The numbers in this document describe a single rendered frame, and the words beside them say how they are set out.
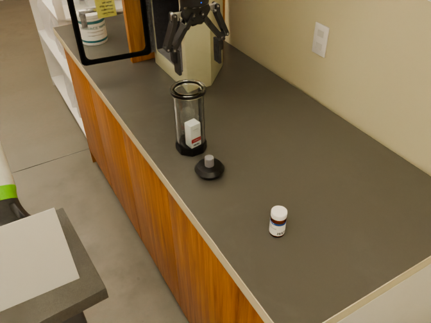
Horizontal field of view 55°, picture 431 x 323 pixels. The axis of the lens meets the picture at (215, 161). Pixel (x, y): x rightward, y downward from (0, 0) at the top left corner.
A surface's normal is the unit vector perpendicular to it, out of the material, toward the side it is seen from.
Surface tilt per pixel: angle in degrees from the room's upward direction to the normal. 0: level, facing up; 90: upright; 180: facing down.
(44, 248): 90
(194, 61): 90
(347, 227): 0
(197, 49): 90
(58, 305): 0
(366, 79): 90
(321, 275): 0
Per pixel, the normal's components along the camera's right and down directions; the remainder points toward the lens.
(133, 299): -0.01, -0.78
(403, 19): -0.86, 0.32
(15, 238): 0.49, 0.55
